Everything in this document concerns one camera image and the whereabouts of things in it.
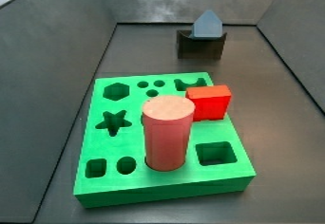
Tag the pink cylinder block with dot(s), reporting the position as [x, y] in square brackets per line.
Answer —
[167, 118]

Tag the black curved fixture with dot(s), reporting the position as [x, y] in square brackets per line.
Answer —
[199, 49]

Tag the blue three prong object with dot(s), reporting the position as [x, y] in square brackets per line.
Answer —
[206, 27]

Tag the red cube block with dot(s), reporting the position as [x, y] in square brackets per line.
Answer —
[211, 101]

